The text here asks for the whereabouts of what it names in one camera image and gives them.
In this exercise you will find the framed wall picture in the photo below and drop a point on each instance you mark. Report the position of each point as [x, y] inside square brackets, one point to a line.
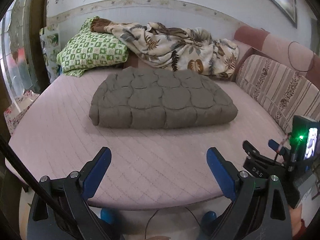
[285, 0]

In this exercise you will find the clear plastic wrapped pillow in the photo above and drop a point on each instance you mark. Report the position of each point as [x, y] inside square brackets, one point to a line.
[50, 50]

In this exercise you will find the floral storage box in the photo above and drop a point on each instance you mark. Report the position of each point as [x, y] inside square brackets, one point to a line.
[20, 110]

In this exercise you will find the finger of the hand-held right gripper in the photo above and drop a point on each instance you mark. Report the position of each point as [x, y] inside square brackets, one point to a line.
[273, 145]
[250, 148]

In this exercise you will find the person's right forearm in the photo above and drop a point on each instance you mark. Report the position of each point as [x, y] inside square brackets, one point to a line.
[298, 220]

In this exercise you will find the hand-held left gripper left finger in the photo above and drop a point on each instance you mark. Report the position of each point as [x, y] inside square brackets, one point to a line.
[98, 170]

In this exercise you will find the glass door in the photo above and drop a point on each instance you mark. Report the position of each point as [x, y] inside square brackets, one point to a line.
[15, 42]

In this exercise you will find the striped back cushion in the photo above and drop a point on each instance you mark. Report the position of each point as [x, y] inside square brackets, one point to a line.
[275, 90]

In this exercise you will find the green checked pillow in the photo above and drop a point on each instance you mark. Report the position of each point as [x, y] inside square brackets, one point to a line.
[90, 50]

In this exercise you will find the pink quilted bed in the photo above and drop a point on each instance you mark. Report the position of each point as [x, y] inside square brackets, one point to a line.
[150, 155]

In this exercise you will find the grey quilted blanket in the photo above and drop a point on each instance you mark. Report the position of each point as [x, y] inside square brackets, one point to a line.
[162, 100]

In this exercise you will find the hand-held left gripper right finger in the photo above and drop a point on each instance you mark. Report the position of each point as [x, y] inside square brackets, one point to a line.
[220, 175]

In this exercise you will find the brown wooden door frame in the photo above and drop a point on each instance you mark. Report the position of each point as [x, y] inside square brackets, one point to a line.
[37, 30]

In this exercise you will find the pink bolster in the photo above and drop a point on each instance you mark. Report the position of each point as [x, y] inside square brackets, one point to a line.
[262, 40]

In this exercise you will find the blue slipper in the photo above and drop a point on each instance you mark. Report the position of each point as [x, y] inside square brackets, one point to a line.
[209, 217]
[107, 215]

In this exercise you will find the leaf print blanket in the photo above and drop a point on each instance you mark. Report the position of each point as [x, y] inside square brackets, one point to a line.
[175, 45]

